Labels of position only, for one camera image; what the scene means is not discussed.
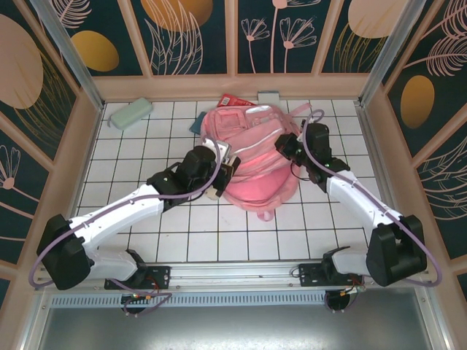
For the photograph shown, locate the grey metal sheet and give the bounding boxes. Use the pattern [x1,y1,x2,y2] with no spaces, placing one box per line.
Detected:
[34,304,444,350]

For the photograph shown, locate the red package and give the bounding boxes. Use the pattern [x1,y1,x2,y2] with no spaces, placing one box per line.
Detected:
[217,93,255,108]

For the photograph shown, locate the aluminium side rail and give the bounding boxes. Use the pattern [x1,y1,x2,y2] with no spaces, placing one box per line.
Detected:
[354,104,417,260]

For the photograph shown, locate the mint green pencil case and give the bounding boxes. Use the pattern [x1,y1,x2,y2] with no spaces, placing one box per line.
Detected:
[109,98,153,131]

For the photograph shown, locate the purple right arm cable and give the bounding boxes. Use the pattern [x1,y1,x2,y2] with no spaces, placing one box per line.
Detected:
[301,109,444,314]

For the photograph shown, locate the aluminium corner post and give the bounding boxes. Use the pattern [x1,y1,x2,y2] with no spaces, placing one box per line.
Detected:
[358,0,428,107]
[28,0,106,111]

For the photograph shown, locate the yellow power connector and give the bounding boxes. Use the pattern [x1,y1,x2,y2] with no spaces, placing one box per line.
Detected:
[339,285,367,297]

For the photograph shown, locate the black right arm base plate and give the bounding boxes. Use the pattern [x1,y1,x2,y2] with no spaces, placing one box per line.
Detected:
[298,262,366,289]

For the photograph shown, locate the perforated metal cable tray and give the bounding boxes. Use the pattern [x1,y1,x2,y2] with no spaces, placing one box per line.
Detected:
[49,294,329,308]

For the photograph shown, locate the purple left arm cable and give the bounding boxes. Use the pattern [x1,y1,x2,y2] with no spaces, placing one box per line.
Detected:
[28,138,224,319]

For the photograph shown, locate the teal small notebook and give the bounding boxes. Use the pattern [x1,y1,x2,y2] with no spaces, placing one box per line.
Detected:
[188,110,207,136]

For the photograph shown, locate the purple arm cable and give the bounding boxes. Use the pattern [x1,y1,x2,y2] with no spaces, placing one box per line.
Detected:
[28,138,224,319]
[301,109,444,314]

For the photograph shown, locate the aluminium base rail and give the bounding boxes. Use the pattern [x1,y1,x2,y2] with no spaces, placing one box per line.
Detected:
[34,257,433,292]

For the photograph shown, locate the small green circuit board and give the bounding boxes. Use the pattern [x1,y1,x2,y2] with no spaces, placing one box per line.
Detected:
[121,292,156,304]

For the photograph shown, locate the pink student backpack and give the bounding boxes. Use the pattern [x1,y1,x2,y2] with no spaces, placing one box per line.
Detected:
[198,103,315,222]

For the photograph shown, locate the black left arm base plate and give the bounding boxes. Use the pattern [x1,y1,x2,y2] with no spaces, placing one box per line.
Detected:
[104,265,172,291]

